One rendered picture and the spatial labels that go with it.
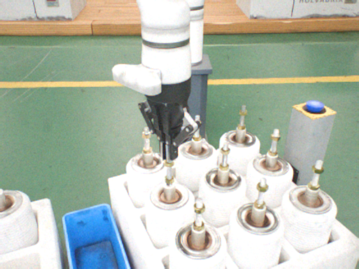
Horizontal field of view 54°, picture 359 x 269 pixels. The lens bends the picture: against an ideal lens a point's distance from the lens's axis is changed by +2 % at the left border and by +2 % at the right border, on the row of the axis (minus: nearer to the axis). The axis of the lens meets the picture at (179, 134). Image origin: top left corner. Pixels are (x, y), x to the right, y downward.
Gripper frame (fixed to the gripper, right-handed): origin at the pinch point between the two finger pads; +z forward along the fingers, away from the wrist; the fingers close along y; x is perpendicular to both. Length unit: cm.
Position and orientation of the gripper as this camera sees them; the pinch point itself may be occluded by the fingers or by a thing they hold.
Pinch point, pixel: (168, 150)
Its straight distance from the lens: 61.6
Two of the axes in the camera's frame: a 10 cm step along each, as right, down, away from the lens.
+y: -7.2, -3.6, 6.0
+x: -7.0, 3.8, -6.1
